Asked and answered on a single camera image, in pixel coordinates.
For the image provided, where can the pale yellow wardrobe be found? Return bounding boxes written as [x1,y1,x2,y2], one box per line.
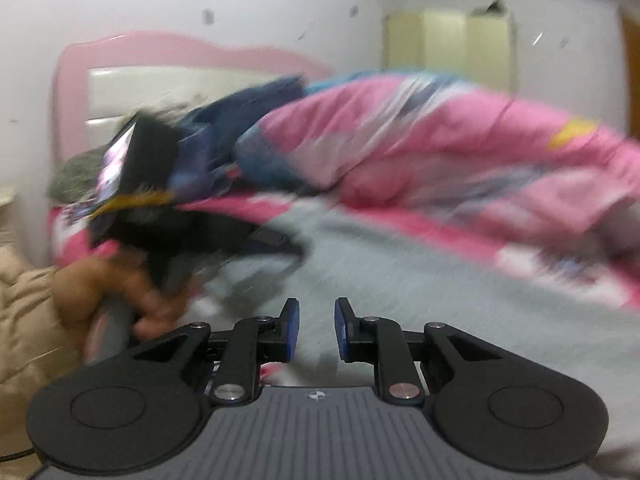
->
[382,7,516,91]

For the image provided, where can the blue jeans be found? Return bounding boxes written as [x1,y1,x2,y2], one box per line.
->
[170,75,306,201]

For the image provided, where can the green speckled cloth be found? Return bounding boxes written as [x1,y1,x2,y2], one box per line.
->
[47,147,108,203]

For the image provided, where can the person's left forearm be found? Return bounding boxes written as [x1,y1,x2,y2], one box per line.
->
[0,247,86,461]

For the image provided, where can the pink and white headboard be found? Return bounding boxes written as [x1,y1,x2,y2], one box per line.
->
[50,30,336,161]

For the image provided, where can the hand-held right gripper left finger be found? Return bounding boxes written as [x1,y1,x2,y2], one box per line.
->
[131,297,301,406]

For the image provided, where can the pink floral blanket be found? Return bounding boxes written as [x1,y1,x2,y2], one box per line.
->
[47,192,640,311]

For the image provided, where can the person's left hand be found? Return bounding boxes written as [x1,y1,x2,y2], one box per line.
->
[52,252,191,341]

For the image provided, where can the grey sweatpants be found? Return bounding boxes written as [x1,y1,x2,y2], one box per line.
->
[195,205,640,451]

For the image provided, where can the brown wooden door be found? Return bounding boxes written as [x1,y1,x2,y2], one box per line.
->
[620,5,640,138]

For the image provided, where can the pink patterned quilt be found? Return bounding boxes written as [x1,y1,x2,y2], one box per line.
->
[235,70,640,261]

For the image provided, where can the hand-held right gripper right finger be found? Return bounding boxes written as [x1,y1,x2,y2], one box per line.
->
[334,297,503,406]

